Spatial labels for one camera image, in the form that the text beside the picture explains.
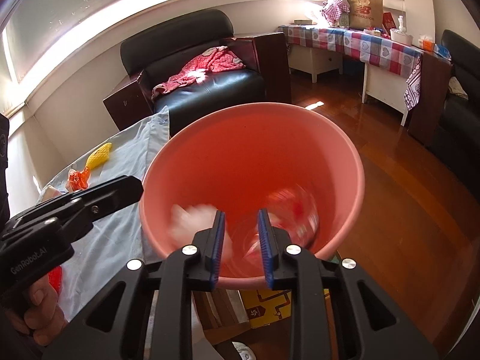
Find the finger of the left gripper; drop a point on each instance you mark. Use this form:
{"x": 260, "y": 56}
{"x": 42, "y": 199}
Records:
{"x": 77, "y": 211}

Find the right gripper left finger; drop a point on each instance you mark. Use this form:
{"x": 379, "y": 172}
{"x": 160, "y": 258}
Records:
{"x": 146, "y": 304}

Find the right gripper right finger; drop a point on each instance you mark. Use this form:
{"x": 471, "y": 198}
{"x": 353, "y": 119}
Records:
{"x": 337, "y": 307}

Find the orange white plastic bag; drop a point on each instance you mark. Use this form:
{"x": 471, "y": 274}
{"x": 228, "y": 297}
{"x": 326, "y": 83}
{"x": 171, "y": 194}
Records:
{"x": 77, "y": 180}

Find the clear red snack bag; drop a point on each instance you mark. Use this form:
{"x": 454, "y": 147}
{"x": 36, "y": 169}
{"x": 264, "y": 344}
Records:
{"x": 293, "y": 209}

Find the red plastic wrapper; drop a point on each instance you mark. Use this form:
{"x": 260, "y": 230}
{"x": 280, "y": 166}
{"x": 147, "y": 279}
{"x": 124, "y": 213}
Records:
{"x": 55, "y": 278}

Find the person's left hand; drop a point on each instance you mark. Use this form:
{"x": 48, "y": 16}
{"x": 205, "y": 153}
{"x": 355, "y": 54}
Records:
{"x": 45, "y": 318}

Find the yellow cardboard box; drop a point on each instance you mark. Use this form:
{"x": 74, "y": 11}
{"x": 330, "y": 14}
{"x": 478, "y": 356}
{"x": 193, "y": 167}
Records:
{"x": 264, "y": 306}

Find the pink plastic basin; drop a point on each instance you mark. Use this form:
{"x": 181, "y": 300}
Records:
{"x": 234, "y": 158}

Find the black leather armchair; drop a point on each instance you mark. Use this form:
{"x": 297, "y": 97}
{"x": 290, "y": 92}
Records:
{"x": 159, "y": 52}

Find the red patterned garment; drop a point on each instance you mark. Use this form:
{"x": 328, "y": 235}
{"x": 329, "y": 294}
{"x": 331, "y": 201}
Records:
{"x": 212, "y": 60}

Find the white side cabinet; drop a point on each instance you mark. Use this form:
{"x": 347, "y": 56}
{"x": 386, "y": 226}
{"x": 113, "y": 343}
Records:
{"x": 314, "y": 61}

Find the checkered tablecloth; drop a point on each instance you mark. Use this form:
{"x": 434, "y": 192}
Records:
{"x": 401, "y": 60}

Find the white tissue box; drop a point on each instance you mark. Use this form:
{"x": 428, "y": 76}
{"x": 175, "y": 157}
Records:
{"x": 400, "y": 35}

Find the brown paper shopping bag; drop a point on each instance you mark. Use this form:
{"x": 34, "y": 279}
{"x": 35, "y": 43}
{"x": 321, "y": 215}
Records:
{"x": 365, "y": 14}

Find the checkered cloth bundle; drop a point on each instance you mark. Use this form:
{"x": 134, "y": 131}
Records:
{"x": 334, "y": 11}

